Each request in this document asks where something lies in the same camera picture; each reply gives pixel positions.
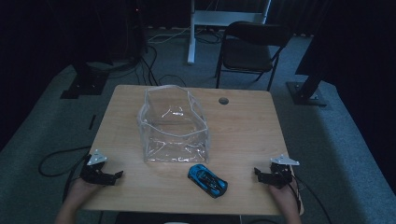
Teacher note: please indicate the person's left hand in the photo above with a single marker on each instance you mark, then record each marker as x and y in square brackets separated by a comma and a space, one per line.
[83, 190]

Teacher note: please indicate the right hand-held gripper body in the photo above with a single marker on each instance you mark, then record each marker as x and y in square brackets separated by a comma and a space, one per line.
[281, 174]

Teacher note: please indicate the person's right hand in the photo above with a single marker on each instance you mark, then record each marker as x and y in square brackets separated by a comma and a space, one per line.
[285, 194]

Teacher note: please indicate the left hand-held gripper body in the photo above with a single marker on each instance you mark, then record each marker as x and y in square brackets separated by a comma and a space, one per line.
[93, 173]

